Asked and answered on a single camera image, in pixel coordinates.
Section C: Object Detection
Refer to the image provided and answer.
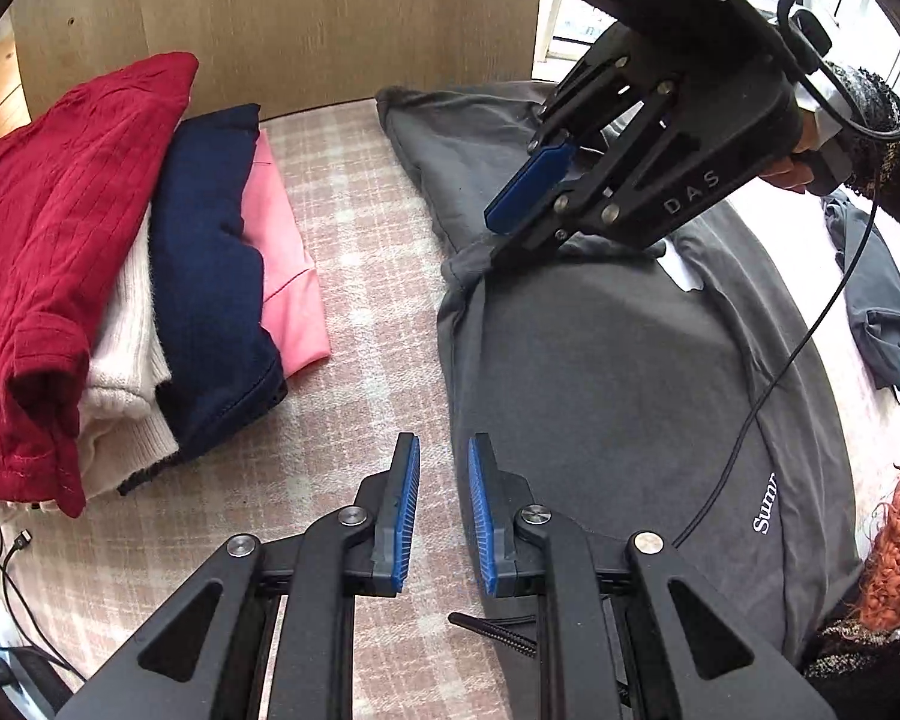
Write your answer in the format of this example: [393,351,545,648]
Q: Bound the black usb cable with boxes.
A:
[0,525,85,685]

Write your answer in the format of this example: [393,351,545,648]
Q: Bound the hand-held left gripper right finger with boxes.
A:
[467,432,826,720]

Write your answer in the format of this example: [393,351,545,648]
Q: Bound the grey flower-print t-shirt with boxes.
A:
[375,79,865,662]

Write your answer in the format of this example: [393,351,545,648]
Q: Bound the cream knit sweater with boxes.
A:
[0,210,182,535]

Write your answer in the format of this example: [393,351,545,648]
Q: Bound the pink folded garment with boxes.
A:
[240,127,333,380]

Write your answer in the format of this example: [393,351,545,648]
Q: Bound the pink plaid blanket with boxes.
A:
[0,94,900,720]

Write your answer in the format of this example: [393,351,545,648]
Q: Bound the right hand-held gripper cable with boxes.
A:
[673,0,900,550]

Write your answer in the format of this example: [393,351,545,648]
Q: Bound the light wooden board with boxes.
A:
[7,0,542,126]

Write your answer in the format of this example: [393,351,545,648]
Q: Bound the person's right hand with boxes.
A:
[756,152,820,194]

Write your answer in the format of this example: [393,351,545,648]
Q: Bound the red knit sweater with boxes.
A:
[0,52,200,519]

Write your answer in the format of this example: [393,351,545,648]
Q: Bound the dark grey drawstring pants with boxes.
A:
[821,191,900,392]

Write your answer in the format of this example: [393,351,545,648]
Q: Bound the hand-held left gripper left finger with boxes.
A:
[55,432,422,720]

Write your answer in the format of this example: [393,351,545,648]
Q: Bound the dark navy folded garment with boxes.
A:
[116,103,290,497]

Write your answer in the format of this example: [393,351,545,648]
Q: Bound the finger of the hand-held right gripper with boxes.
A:
[484,22,682,235]
[487,133,647,269]

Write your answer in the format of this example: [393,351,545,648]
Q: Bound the person's black tweed jacket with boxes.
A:
[795,600,900,720]

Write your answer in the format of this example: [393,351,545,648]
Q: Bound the person's right forearm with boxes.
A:
[814,60,900,200]

